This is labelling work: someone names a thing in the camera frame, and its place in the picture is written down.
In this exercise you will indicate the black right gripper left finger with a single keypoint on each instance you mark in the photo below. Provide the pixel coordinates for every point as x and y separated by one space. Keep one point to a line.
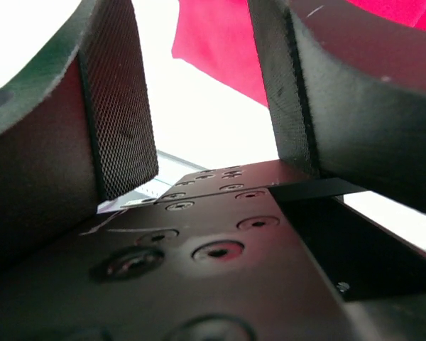
98 45

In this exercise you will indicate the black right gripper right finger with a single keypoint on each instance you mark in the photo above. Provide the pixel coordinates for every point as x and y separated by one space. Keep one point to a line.
346 91

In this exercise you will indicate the crimson t shirt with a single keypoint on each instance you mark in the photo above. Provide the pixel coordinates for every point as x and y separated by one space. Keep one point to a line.
217 38

